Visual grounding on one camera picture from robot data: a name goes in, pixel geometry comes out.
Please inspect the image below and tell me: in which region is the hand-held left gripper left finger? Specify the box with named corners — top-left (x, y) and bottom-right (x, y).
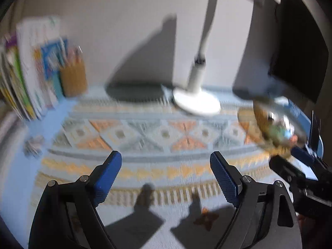
top-left (28, 150), bottom-right (122, 249)

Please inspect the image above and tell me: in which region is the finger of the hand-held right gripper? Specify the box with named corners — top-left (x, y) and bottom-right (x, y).
top-left (290, 145), bottom-right (332, 173)
top-left (269, 155), bottom-right (309, 187)

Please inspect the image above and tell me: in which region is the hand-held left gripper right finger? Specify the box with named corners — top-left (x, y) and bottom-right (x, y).
top-left (210, 151), bottom-right (304, 249)

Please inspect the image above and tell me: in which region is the ribbed amber glass bowl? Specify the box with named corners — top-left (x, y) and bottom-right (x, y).
top-left (253, 96), bottom-right (309, 159)

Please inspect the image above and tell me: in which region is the blue patterned table mat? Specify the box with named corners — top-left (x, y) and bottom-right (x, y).
top-left (8, 85), bottom-right (325, 249)

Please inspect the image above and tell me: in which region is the silver paper scrap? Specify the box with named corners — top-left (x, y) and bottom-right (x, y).
top-left (23, 136), bottom-right (44, 157)

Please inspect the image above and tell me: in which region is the white desk lamp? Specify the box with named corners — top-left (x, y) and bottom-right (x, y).
top-left (172, 0), bottom-right (264, 116)

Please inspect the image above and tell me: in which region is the light blue notepad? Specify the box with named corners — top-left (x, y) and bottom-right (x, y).
top-left (52, 82), bottom-right (65, 101)

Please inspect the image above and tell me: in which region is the black monitor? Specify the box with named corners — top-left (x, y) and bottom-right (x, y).
top-left (268, 0), bottom-right (328, 103)

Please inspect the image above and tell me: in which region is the brown cork pen holder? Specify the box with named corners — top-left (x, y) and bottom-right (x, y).
top-left (60, 62), bottom-right (87, 97)

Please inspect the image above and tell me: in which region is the bundle of pens and pencils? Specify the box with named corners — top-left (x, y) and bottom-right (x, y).
top-left (58, 45), bottom-right (83, 69)

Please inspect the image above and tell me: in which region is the row of upright books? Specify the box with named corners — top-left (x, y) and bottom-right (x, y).
top-left (0, 17), bottom-right (69, 121)

